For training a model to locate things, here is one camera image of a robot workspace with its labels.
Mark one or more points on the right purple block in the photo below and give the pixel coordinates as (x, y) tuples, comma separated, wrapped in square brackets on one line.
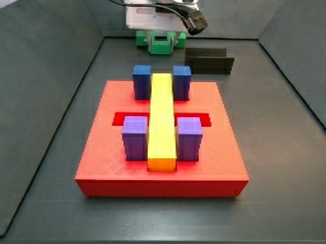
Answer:
[(188, 138)]

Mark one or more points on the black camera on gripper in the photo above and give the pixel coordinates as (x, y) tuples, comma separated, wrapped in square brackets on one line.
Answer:
[(194, 21)]

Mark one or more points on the purple block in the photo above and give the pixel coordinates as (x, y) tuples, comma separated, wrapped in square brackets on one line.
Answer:
[(134, 136), (188, 138)]

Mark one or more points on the right dark blue block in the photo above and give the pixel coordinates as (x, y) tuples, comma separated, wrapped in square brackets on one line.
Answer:
[(182, 80)]

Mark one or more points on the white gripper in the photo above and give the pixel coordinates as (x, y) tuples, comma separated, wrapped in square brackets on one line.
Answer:
[(155, 19)]

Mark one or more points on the black fixture bracket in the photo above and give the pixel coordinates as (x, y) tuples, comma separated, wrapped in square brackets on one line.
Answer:
[(209, 61)]

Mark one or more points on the green stepped block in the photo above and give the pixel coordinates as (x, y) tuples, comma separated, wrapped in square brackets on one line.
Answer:
[(160, 45)]

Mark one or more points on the yellow long bar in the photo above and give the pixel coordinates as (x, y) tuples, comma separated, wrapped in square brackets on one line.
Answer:
[(162, 144)]

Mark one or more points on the red base board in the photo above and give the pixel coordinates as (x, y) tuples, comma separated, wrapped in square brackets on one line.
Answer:
[(106, 174)]

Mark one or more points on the dark blue block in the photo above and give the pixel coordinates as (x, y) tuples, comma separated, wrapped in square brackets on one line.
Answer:
[(140, 77), (182, 80)]

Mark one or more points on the left dark blue block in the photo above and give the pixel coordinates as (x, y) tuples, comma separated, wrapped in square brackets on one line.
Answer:
[(140, 77)]

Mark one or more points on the left purple block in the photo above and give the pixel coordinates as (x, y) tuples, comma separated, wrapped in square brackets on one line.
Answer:
[(134, 136)]

